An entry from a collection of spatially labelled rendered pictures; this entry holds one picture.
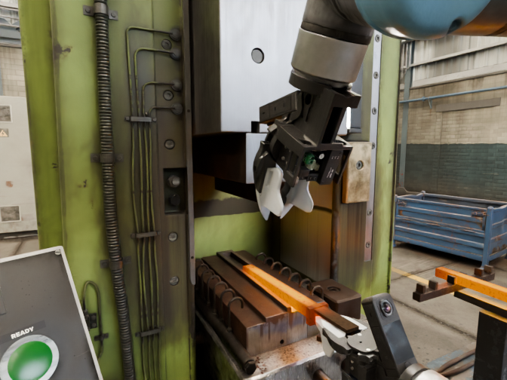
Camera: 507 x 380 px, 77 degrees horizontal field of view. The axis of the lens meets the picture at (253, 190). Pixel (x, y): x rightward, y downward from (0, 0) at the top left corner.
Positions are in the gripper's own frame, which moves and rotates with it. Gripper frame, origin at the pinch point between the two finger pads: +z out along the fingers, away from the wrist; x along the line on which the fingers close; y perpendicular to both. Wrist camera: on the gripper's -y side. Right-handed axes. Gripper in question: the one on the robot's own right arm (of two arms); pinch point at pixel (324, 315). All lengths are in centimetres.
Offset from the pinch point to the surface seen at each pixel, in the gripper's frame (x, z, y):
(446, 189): 753, 436, 68
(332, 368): 4.9, 3.0, 14.5
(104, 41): -34, 20, -52
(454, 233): 341, 173, 67
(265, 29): -8, 8, -54
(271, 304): -3.9, 13.0, 2.4
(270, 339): -6.8, 8.9, 7.6
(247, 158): -11.7, 8.2, -30.3
